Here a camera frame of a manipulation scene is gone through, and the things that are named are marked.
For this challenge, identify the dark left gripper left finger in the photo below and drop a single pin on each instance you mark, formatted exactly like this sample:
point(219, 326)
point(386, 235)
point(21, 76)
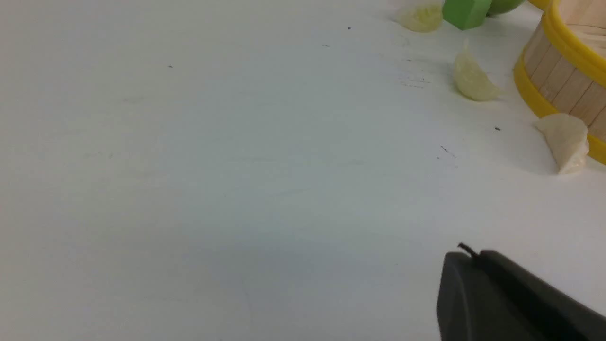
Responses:
point(471, 308)

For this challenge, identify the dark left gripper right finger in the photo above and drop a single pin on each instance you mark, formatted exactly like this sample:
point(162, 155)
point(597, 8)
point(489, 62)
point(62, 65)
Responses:
point(552, 313)

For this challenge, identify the white dumpling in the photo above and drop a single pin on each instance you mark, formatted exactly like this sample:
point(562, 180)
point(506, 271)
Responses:
point(566, 137)

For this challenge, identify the pale yellow-green dumpling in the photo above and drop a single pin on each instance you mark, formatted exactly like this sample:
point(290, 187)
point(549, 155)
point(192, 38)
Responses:
point(470, 79)

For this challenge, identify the pale green dumpling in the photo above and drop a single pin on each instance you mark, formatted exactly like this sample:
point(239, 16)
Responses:
point(423, 18)

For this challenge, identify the bamboo steamer tray yellow rims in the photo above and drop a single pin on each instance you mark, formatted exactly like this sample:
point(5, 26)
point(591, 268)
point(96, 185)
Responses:
point(562, 68)

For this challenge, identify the green cube block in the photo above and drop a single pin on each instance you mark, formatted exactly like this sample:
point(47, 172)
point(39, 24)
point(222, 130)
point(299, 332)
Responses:
point(465, 14)

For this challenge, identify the green toy watermelon ball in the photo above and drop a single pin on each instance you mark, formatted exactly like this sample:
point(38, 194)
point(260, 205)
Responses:
point(499, 7)

